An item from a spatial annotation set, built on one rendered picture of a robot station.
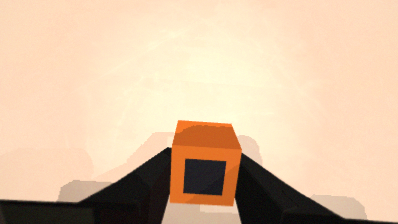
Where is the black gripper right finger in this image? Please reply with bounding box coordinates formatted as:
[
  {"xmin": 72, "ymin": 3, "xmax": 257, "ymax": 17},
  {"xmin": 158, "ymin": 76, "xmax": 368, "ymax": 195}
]
[{"xmin": 234, "ymin": 152, "xmax": 398, "ymax": 224}]

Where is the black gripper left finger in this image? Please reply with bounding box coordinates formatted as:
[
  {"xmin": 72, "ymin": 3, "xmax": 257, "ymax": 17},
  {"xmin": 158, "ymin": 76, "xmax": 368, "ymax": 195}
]
[{"xmin": 0, "ymin": 147, "xmax": 172, "ymax": 224}]

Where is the orange block with dark square mark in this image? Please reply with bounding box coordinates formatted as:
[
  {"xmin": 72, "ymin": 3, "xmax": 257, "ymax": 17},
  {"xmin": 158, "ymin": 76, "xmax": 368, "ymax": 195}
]
[{"xmin": 170, "ymin": 120, "xmax": 242, "ymax": 206}]

